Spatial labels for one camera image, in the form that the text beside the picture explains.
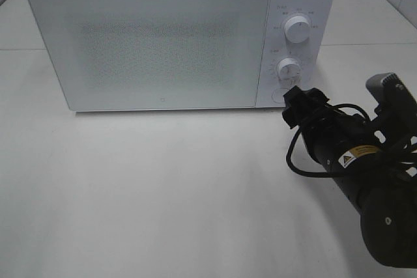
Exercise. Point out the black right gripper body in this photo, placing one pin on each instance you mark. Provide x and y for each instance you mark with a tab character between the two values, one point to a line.
336	136

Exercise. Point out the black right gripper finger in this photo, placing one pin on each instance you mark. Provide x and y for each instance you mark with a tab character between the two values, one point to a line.
317	99
296	107

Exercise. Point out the round door release button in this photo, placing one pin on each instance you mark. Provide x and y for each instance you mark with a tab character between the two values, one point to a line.
277	95

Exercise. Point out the white microwave knob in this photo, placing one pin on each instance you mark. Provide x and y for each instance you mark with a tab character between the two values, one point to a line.
297	28
288	70

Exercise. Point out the white microwave door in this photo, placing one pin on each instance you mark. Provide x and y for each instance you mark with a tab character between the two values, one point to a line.
122	55

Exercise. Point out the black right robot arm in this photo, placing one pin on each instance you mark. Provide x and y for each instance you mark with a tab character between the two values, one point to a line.
369	159

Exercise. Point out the white microwave oven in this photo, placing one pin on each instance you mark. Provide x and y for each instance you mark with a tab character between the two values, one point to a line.
276	47

